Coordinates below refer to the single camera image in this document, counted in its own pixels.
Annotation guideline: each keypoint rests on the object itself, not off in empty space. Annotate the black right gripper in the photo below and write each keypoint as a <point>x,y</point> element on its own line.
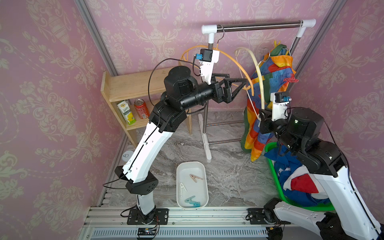
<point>268,123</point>

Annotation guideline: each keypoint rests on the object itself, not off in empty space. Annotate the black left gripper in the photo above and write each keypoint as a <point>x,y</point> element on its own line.
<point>225,96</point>

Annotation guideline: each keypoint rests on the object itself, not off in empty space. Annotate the wooden clothes hanger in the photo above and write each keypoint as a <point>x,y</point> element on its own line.
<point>211,30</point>

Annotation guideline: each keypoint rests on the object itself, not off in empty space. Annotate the red clothespin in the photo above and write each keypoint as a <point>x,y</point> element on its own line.
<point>291,80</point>

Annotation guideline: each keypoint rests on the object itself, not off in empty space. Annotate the rainbow striped jacket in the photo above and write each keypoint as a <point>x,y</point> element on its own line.
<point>275,67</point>

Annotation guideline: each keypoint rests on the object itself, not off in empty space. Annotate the blue red white jacket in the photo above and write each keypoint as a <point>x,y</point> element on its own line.
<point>294,180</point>

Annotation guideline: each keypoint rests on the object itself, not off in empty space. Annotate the pink clothespin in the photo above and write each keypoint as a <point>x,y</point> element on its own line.
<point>196,178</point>

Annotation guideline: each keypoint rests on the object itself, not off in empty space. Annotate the white clothespin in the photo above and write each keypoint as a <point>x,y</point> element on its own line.
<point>182,189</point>

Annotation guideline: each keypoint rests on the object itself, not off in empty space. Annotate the blue clothespin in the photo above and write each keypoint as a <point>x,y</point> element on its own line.
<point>195,204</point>

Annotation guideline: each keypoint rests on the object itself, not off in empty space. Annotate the teal green clothespin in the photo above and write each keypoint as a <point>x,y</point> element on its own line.
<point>190,200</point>

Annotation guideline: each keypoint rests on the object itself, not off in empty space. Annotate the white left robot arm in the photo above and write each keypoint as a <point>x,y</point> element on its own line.
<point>182,93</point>

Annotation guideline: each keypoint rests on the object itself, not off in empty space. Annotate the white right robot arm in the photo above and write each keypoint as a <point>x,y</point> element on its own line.
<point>351,219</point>

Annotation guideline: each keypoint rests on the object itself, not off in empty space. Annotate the red soda can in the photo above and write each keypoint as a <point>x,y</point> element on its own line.
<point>141,108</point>

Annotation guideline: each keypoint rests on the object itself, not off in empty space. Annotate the white plastic tray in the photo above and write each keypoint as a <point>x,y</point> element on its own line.
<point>199,189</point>

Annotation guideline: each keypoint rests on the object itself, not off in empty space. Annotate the wooden two-tier shelf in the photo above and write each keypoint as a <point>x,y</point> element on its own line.
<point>131,86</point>

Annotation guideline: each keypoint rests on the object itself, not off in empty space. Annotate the green white juice carton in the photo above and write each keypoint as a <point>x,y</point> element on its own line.
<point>126,112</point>

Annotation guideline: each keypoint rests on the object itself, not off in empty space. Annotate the green plastic basket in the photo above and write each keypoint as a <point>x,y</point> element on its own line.
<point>285,198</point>

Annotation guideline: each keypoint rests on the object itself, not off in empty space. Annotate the small circuit board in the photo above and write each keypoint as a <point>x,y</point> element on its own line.
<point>147,232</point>

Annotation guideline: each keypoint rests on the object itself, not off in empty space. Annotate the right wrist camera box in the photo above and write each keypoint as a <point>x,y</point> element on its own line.
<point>280,102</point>

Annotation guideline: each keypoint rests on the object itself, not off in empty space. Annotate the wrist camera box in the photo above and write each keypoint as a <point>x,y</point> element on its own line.
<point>207,58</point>
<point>280,102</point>

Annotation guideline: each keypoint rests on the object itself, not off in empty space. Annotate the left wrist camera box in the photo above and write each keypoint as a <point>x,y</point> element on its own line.
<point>207,58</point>

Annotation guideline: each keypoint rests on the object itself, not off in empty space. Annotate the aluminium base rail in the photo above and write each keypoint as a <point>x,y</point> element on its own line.
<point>174,223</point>

